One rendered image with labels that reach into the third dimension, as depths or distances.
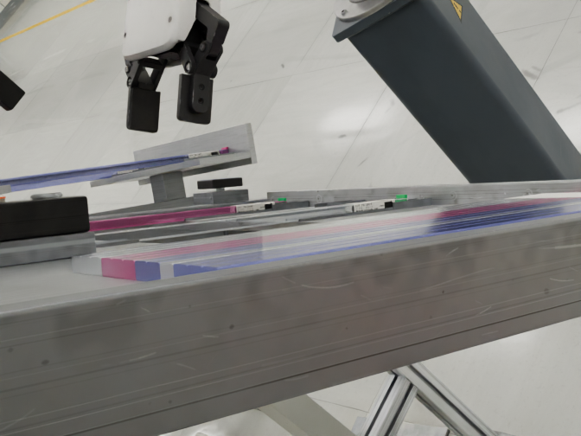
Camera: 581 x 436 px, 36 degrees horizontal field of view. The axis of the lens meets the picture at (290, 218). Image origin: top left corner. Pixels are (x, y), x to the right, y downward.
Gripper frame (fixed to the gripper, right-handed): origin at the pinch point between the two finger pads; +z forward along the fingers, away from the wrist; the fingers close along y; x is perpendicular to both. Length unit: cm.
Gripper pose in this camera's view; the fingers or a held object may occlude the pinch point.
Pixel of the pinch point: (167, 116)
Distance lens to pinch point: 81.3
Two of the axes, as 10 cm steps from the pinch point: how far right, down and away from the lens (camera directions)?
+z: -0.6, 10.0, -0.5
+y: 6.1, 0.0, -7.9
